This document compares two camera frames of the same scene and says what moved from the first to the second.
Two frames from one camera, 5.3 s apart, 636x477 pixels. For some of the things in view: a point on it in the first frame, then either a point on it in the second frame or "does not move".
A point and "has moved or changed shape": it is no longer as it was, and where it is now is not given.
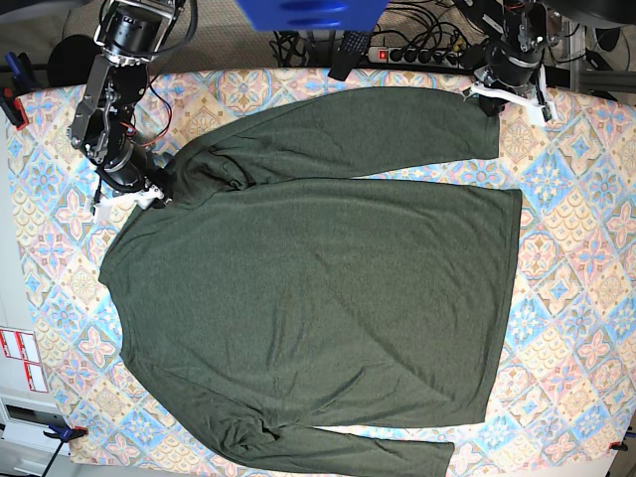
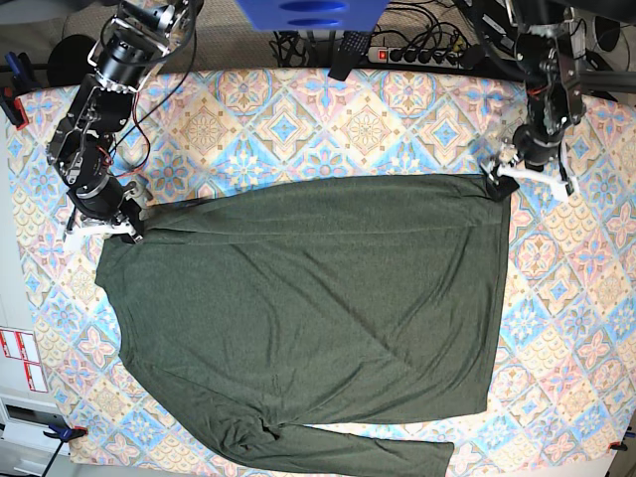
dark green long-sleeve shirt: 266,294 has moved or changed shape
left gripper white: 101,210 to 72,236
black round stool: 70,61 does not move
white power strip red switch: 415,56 does not move
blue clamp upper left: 24,82 does not move
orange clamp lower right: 618,445 does not move
